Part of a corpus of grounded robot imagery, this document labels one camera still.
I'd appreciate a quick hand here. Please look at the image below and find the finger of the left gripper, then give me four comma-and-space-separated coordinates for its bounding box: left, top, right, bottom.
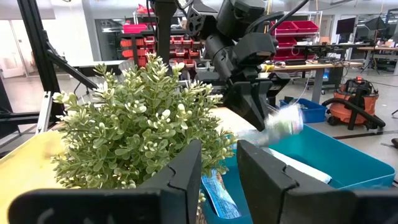
224, 81, 268, 132
266, 81, 276, 108

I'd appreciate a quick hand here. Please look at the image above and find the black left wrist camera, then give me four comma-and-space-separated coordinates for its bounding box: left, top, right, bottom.
233, 32, 279, 67

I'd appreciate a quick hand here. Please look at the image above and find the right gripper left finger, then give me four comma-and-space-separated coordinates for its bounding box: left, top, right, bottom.
137, 139, 203, 224

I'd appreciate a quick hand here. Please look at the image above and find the black aluminium rig frame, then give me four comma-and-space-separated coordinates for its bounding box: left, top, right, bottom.
0, 0, 98, 139

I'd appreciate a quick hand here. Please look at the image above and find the red parts bin shelf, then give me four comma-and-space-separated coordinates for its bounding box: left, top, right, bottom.
119, 4, 206, 70

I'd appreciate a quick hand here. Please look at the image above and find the red bin rack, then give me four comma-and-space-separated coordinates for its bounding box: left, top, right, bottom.
269, 19, 320, 62

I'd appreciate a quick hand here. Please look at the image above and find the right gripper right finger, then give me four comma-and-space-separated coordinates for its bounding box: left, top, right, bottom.
237, 139, 356, 224

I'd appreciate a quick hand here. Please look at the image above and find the blue plastic bin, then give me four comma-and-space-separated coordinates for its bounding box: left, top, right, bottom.
200, 123, 397, 224

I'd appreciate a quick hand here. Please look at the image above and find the black monitor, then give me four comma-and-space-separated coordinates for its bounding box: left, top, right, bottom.
335, 16, 356, 35

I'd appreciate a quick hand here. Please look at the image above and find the silver granola bar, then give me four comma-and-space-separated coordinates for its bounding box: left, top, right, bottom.
267, 147, 333, 185

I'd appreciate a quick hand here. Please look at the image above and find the blue storage crate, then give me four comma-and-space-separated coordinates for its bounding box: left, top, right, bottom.
279, 97, 328, 124

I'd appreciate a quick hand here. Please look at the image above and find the small green artificial plant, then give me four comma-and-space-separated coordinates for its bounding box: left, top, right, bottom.
50, 52, 238, 216

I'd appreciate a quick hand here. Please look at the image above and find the orange shop vacuum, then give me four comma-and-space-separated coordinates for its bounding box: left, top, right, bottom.
321, 77, 387, 131

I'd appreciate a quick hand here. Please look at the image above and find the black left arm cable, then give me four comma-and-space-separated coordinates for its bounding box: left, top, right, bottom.
266, 0, 311, 34

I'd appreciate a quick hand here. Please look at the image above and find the blue granola bar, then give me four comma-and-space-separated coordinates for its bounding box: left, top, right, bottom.
201, 169, 243, 220
265, 103, 305, 142

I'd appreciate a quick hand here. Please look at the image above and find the wooden workbench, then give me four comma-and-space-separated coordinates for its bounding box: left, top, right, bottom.
263, 60, 365, 104

